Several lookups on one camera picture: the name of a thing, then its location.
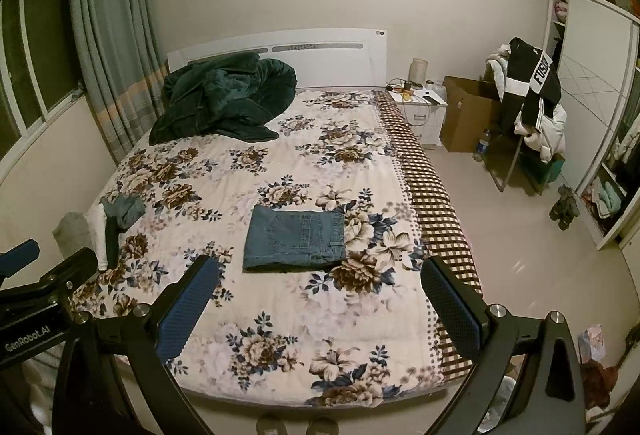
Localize person's right slipper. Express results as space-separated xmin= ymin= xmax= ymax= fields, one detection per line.
xmin=306 ymin=416 xmax=341 ymax=435

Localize person's left slipper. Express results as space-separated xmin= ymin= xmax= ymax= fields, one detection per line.
xmin=256 ymin=412 xmax=296 ymax=435

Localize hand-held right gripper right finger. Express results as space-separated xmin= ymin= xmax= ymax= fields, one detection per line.
xmin=421 ymin=256 xmax=586 ymax=435

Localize large cardboard box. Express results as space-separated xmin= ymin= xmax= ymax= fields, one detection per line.
xmin=440 ymin=76 xmax=504 ymax=154

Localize person's slipper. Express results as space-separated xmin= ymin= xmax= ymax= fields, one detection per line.
xmin=256 ymin=412 xmax=296 ymax=435
xmin=306 ymin=416 xmax=341 ymax=435

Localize green striped curtain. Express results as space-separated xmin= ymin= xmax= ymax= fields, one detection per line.
xmin=66 ymin=0 xmax=169 ymax=166

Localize white wardrobe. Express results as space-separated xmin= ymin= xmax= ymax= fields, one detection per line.
xmin=545 ymin=0 xmax=640 ymax=251

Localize black cloth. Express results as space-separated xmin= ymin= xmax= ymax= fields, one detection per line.
xmin=102 ymin=220 xmax=121 ymax=266

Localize white table lamp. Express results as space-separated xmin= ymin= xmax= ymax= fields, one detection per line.
xmin=409 ymin=58 xmax=430 ymax=86

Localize dark green blanket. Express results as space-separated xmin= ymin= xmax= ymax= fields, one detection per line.
xmin=149 ymin=52 xmax=297 ymax=146

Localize pink packet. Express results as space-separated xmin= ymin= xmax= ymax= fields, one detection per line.
xmin=577 ymin=324 xmax=607 ymax=361

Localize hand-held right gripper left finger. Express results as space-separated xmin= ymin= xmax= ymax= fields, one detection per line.
xmin=51 ymin=255 xmax=223 ymax=435

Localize pair of dark slippers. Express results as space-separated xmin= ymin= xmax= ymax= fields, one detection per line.
xmin=549 ymin=185 xmax=581 ymax=231

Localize blue-grey crumpled cloth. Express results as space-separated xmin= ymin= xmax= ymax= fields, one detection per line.
xmin=100 ymin=196 xmax=146 ymax=231

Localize blue denim pants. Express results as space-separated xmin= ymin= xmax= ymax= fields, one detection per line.
xmin=243 ymin=204 xmax=348 ymax=274

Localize chair with draped jackets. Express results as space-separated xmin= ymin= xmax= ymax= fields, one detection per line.
xmin=484 ymin=44 xmax=569 ymax=162

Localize black and white jacket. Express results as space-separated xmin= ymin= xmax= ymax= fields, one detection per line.
xmin=500 ymin=37 xmax=564 ymax=134

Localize white bed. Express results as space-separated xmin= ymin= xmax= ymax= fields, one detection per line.
xmin=64 ymin=27 xmax=484 ymax=412

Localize white folded cloth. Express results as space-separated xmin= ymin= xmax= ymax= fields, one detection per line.
xmin=84 ymin=205 xmax=111 ymax=272

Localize green box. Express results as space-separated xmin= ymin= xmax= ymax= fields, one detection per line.
xmin=530 ymin=154 xmax=566 ymax=184

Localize window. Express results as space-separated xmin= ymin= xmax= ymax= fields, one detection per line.
xmin=0 ymin=0 xmax=84 ymax=162

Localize brown cloth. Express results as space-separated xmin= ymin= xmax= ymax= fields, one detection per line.
xmin=582 ymin=357 xmax=621 ymax=409

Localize plastic water bottle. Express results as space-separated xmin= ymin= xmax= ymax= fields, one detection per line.
xmin=472 ymin=129 xmax=492 ymax=162

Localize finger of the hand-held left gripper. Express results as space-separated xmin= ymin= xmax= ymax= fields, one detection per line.
xmin=0 ymin=239 xmax=40 ymax=279
xmin=22 ymin=247 xmax=99 ymax=305

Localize white nightstand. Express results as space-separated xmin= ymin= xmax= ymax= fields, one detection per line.
xmin=387 ymin=85 xmax=448 ymax=147

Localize brown checkered sheet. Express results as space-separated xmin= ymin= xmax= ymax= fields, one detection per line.
xmin=372 ymin=90 xmax=484 ymax=382

